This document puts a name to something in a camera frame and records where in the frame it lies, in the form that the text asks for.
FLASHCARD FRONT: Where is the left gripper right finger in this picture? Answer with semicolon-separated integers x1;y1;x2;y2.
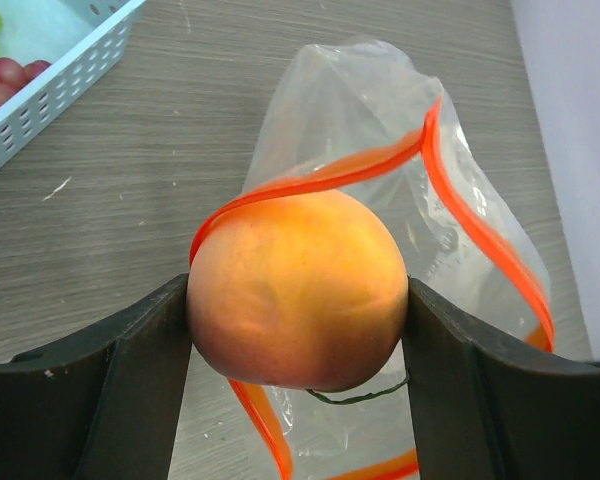
402;279;600;480

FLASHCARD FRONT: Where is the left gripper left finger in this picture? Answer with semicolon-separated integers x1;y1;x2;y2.
0;275;191;479

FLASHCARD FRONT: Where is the red orange peach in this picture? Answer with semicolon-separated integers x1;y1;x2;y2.
187;190;408;393

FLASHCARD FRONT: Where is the clear orange zip top bag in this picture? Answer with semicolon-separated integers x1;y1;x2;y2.
189;39;555;479

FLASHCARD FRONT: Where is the purple red grape bunch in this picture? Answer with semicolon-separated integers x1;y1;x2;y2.
0;57;51;107

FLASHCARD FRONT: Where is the light blue plastic basket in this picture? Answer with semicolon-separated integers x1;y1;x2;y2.
0;0;145;168

